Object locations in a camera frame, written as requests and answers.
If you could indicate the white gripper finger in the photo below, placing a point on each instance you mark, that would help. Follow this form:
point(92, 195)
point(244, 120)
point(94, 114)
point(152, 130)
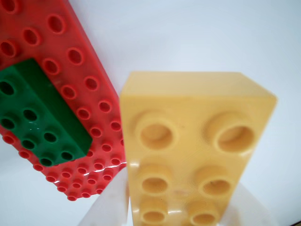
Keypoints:
point(110, 204)
point(244, 209)

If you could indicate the yellow lego brick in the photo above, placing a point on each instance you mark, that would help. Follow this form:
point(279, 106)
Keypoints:
point(192, 131)

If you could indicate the green lego brick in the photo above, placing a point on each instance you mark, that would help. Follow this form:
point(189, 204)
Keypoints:
point(47, 113)

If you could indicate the red lego baseplate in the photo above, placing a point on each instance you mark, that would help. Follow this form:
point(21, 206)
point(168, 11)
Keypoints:
point(77, 77)

